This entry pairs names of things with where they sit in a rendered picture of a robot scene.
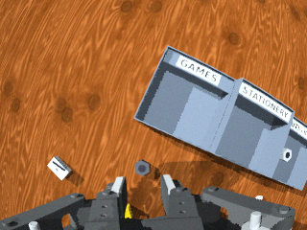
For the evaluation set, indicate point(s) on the white hex nut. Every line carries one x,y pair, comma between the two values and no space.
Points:
286,155

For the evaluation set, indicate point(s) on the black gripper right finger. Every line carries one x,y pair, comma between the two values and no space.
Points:
244,212

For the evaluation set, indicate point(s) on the grey rack of labelled bins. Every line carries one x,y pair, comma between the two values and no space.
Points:
193,101

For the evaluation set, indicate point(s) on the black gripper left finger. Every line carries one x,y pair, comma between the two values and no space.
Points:
85,214

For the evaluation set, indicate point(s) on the yellow die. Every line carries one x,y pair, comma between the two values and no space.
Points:
128,212

